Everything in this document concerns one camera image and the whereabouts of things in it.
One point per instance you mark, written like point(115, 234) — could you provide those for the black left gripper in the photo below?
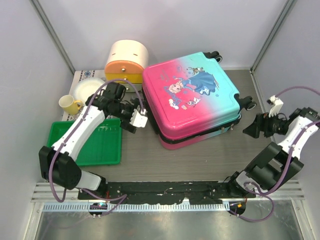
point(125, 123)

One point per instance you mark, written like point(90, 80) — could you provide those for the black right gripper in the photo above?
point(262, 121)

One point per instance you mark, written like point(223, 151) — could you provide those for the pink and teal children's suitcase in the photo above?
point(191, 98)

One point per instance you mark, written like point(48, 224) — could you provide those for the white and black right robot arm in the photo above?
point(278, 162)

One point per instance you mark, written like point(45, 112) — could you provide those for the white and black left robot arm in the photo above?
point(58, 162)

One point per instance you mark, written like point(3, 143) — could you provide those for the green plastic tray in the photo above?
point(96, 145)

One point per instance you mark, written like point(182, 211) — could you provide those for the white paper plate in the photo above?
point(87, 87)

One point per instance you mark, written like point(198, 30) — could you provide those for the pastel three-drawer storage box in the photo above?
point(126, 61)

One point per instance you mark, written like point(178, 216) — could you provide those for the yellow ceramic mug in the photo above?
point(70, 105)

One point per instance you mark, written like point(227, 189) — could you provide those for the patterned white placemat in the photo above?
point(78, 76)

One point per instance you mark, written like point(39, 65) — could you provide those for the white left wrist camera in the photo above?
point(139, 118)

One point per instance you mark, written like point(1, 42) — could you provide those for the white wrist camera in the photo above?
point(276, 104)
point(139, 118)

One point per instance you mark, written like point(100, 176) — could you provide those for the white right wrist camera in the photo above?
point(276, 104)

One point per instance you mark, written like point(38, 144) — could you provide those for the aluminium frame rail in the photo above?
point(42, 193)

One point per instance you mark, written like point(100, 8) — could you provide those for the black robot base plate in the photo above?
point(164, 192)

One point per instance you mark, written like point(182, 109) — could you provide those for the white slotted cable duct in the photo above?
point(185, 206)

